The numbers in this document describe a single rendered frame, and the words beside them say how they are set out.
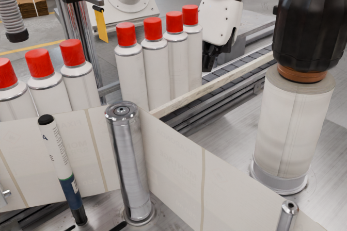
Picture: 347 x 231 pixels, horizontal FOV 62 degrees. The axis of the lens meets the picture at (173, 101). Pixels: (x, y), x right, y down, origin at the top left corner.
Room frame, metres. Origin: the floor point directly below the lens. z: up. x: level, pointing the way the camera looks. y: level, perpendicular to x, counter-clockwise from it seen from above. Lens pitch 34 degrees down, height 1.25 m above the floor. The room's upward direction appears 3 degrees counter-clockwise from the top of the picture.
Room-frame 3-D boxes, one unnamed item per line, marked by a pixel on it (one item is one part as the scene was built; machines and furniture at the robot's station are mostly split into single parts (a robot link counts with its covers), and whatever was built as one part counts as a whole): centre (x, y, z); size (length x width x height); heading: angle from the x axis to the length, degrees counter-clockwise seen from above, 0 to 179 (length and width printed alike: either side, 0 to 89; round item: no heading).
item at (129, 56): (0.50, 0.08, 0.98); 0.05 x 0.05 x 0.20
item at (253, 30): (0.71, -0.14, 0.95); 1.07 x 0.01 x 0.01; 128
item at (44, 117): (0.26, 0.14, 0.97); 0.02 x 0.02 x 0.19
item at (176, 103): (0.65, -0.18, 0.90); 1.07 x 0.01 x 0.02; 128
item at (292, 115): (0.33, -0.17, 1.03); 0.09 x 0.09 x 0.30
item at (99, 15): (0.48, 0.12, 1.09); 0.03 x 0.01 x 0.06; 38
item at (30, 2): (4.50, 2.19, 0.11); 0.65 x 0.54 x 0.22; 114
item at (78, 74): (0.43, 0.16, 0.98); 0.05 x 0.05 x 0.20
